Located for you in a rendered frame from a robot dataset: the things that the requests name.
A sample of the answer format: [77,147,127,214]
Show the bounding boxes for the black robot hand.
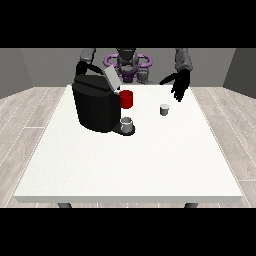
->
[158,68,192,103]
[75,60,105,77]

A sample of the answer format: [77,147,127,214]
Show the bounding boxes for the pale grey machine lid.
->
[102,65,122,91]

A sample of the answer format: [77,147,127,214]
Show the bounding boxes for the small grey coffee pod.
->
[159,103,171,117]

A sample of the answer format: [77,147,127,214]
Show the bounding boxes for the black coffee machine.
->
[71,73,137,137]

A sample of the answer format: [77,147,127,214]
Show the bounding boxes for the red pod holder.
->
[119,89,134,110]

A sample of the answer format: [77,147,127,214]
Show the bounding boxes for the grey robot trunk purple rings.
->
[103,48,155,86]

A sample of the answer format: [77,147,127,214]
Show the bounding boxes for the small grey cup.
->
[120,116,135,134]

